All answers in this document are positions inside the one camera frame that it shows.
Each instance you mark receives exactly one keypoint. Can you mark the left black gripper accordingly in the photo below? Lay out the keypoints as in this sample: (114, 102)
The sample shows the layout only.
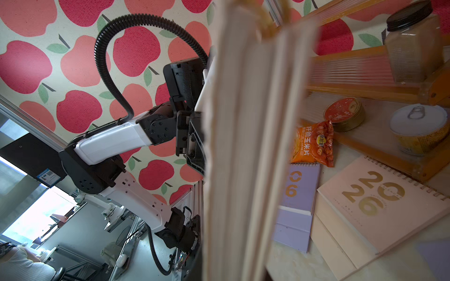
(189, 139)

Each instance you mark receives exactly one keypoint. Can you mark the pink calendar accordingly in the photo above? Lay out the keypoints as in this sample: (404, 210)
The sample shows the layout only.
(259, 80)
(366, 210)

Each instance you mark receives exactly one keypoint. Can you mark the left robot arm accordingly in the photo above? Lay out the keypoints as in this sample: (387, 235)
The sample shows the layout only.
(95, 165)

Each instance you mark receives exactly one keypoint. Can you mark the orange snack bag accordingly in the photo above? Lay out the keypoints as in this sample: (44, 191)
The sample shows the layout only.
(314, 144)

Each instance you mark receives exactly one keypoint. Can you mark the purple calendar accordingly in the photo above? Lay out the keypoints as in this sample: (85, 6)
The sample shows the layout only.
(294, 221)
(437, 256)

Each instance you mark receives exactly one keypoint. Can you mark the red round tin can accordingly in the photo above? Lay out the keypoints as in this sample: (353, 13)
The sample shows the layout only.
(345, 114)

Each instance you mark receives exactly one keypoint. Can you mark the wooden three-tier shelf rack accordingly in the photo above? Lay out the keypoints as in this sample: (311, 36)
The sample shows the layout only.
(366, 75)

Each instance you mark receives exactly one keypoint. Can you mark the yellow pull-tab can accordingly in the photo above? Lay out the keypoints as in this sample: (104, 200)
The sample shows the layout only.
(419, 129)

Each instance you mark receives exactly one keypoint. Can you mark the right glass spice jar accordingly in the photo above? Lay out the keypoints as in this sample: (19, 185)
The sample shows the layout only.
(414, 43)

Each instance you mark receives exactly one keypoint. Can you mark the purple calendar back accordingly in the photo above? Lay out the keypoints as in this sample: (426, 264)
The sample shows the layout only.
(437, 256)

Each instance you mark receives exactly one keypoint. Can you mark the left aluminium frame post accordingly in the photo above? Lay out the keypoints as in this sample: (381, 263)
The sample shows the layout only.
(29, 123)

